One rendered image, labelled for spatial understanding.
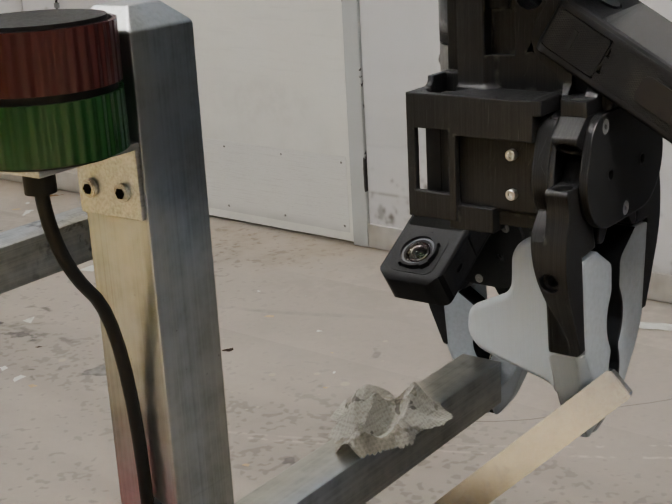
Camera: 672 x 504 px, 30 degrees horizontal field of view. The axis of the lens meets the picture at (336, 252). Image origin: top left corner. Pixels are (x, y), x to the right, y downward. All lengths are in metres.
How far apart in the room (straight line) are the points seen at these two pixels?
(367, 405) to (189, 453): 0.23
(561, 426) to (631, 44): 0.16
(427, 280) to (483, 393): 0.11
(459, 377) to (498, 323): 0.29
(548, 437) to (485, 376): 0.31
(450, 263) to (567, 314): 0.27
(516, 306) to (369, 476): 0.23
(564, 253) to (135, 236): 0.17
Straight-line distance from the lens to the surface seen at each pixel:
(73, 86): 0.44
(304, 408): 2.87
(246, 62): 4.17
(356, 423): 0.73
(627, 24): 0.49
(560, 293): 0.49
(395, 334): 3.26
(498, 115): 0.49
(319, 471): 0.71
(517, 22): 0.50
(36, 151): 0.45
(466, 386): 0.81
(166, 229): 0.50
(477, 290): 0.87
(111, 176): 0.50
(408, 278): 0.76
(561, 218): 0.48
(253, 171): 4.25
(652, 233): 0.56
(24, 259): 0.84
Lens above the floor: 1.19
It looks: 17 degrees down
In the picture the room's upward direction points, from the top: 3 degrees counter-clockwise
